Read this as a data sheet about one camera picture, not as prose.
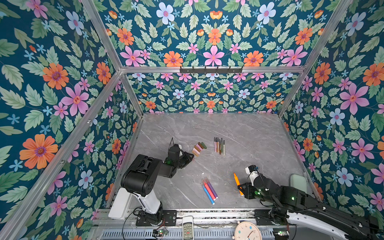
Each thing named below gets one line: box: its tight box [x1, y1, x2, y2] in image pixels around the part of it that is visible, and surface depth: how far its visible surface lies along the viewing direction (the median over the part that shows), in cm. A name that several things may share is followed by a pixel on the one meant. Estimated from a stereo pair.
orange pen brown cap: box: [216, 137, 220, 153], surface depth 103 cm
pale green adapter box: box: [289, 173, 307, 193], surface depth 85 cm
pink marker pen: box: [202, 179, 216, 201], surface depth 84 cm
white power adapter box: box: [108, 187, 132, 220], surface depth 75 cm
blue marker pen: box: [202, 184, 215, 205], surface depth 82 cm
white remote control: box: [182, 215, 194, 240], surface depth 71 cm
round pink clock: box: [232, 220, 263, 240], surface depth 69 cm
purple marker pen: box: [204, 176, 219, 199], surface depth 84 cm
